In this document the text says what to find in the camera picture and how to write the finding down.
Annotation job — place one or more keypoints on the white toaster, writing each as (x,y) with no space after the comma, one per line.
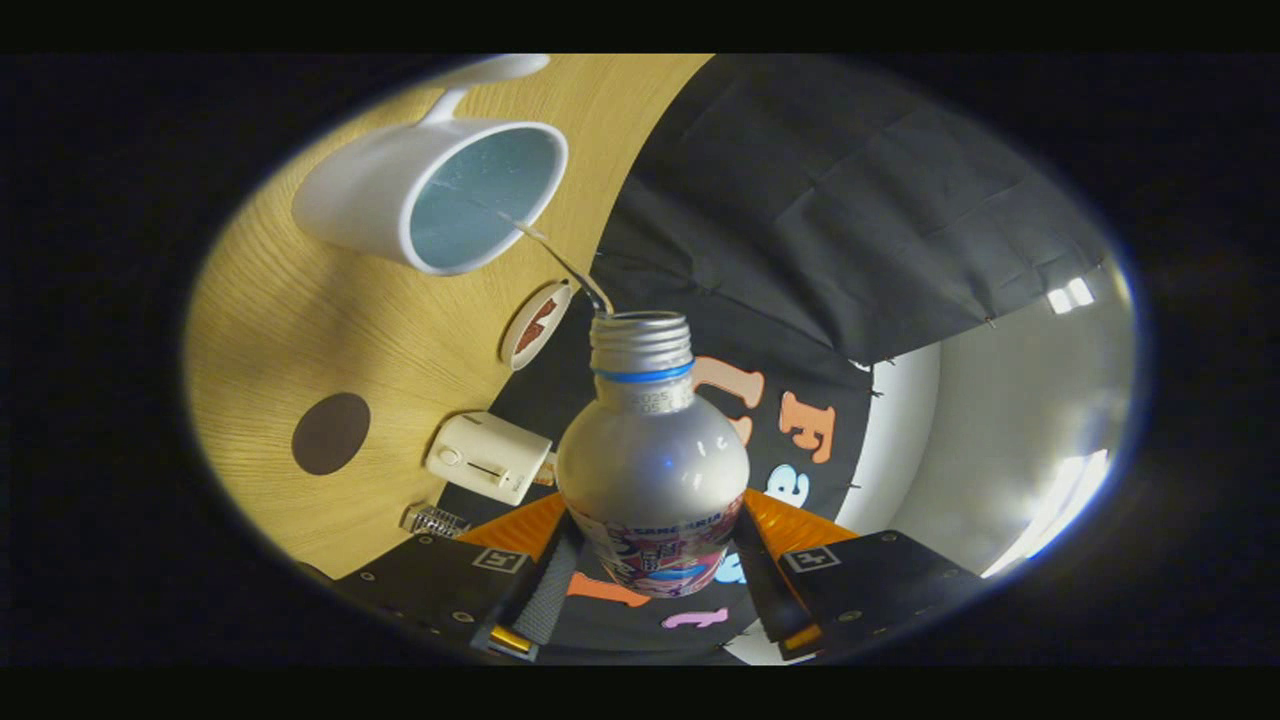
(485,458)

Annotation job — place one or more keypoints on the clear juice stream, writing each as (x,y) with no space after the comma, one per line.
(570,268)

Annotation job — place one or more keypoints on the brown cookie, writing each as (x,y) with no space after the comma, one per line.
(527,338)
(546,312)

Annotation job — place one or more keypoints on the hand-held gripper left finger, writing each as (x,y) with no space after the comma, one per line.
(440,585)

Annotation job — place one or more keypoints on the white cup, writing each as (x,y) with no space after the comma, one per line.
(370,195)

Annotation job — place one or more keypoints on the white oval plate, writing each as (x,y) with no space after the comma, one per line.
(520,345)

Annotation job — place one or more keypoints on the silver juice bottle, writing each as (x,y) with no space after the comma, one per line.
(650,460)

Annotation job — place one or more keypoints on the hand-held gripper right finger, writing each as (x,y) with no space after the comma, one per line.
(880,585)

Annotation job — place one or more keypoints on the dark brown round coaster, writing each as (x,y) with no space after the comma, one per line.
(331,433)

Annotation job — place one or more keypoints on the wooden table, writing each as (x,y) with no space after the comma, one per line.
(300,320)

